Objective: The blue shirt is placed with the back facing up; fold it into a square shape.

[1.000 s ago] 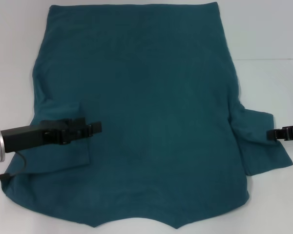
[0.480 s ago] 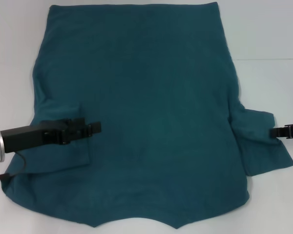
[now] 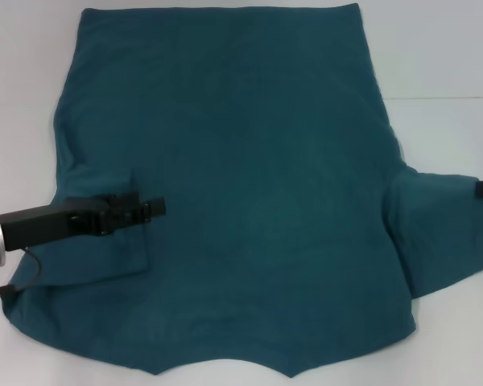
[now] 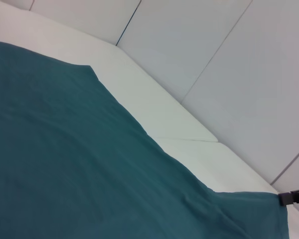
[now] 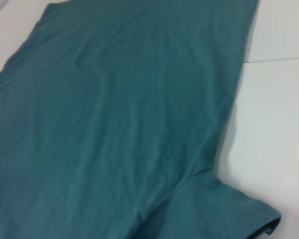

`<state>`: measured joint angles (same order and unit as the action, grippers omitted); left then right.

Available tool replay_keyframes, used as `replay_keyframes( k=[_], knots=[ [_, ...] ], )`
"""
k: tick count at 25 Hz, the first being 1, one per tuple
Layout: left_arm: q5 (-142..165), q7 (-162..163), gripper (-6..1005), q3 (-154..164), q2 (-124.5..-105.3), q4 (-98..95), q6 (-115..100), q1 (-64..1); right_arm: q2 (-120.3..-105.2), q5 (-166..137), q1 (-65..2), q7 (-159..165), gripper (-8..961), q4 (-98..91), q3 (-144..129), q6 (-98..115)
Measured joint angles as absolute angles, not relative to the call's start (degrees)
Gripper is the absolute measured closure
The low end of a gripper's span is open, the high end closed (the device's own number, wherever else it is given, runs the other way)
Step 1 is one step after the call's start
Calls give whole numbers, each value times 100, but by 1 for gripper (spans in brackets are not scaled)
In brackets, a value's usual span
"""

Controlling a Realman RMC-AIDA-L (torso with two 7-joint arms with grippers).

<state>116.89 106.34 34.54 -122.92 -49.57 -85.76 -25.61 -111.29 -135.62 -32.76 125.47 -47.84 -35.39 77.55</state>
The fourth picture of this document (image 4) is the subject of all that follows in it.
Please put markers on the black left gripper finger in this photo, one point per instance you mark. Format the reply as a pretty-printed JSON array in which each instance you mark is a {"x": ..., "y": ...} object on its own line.
[{"x": 292, "y": 196}]

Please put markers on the teal blue shirt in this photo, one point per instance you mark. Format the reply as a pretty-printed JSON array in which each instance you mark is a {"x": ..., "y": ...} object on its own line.
[{"x": 77, "y": 149}]

